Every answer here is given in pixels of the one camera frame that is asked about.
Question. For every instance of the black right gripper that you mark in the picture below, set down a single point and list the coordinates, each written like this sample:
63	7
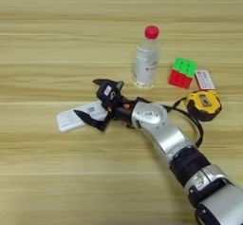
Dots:
121	110

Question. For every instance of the white remote with QR code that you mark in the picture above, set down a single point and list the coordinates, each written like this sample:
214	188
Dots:
69	119

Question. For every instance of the clear bottle with red cap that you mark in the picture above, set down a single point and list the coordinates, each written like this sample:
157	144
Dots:
145	64

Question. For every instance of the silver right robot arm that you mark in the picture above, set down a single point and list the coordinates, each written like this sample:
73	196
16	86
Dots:
164	134

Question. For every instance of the black box with white label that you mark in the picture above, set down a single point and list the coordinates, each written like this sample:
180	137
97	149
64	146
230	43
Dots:
109	93

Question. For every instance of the red and green puzzle cube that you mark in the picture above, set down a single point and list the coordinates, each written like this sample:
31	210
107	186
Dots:
182	77

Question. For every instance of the small red and white box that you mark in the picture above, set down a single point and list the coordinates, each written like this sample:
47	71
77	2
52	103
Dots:
205	80

